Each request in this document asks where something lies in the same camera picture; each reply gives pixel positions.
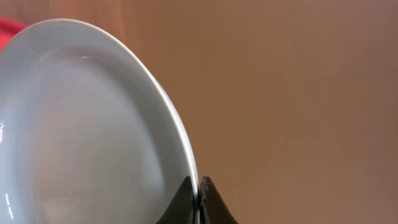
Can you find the red plastic serving tray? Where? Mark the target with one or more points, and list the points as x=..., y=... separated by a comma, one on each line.
x=8, y=29

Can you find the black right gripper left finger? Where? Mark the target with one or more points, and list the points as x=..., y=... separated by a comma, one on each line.
x=181, y=208

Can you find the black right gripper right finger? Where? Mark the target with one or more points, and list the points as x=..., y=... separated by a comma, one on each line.
x=213, y=210

